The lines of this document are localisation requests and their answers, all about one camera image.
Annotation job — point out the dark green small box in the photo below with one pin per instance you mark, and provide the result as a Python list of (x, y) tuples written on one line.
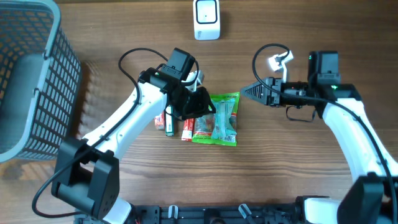
[(169, 121)]

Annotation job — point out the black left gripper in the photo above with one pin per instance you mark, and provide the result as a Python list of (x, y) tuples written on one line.
[(203, 107)]

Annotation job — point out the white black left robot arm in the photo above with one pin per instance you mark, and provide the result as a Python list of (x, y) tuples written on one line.
[(87, 170)]

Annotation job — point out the green gummy candy bag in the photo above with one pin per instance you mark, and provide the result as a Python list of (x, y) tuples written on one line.
[(204, 125)]

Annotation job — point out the teal tissue packet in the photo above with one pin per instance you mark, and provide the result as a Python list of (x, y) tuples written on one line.
[(223, 128)]

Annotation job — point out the red stick packet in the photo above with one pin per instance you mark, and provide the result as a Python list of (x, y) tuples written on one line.
[(188, 127)]

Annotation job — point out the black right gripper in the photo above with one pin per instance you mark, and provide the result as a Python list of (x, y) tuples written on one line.
[(269, 98)]

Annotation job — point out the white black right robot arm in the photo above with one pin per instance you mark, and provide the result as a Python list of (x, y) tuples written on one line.
[(373, 196)]

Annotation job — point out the grey plastic shopping basket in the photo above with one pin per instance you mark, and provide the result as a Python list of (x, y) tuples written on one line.
[(40, 80)]

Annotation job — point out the white barcode scanner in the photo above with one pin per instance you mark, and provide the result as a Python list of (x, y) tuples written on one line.
[(206, 19)]

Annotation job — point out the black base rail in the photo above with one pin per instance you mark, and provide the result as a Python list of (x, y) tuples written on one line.
[(267, 214)]

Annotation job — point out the orange small box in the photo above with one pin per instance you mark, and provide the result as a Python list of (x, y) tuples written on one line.
[(159, 121)]

